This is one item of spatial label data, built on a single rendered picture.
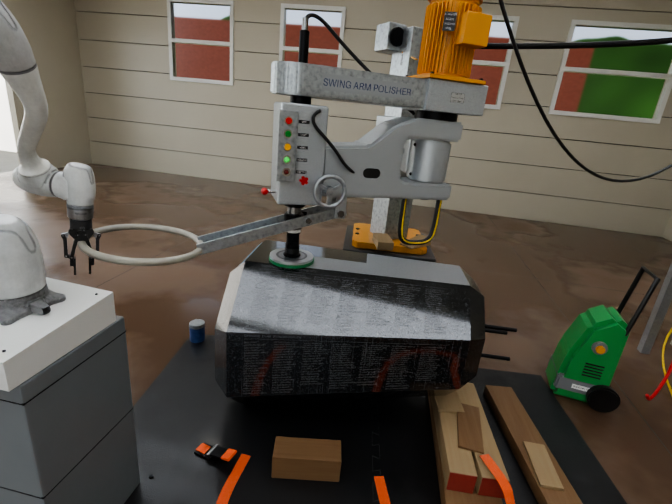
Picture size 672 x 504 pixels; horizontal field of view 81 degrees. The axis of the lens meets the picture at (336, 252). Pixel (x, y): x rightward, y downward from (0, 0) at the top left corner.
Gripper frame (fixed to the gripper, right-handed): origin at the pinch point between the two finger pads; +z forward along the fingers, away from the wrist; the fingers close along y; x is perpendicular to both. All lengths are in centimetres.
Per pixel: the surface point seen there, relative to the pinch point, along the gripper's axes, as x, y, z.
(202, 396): 2, 54, 81
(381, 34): 37, 154, -126
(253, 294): -25, 65, 7
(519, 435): -102, 185, 62
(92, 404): -51, 1, 29
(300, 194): -27, 80, -40
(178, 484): -48, 31, 82
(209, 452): -40, 46, 77
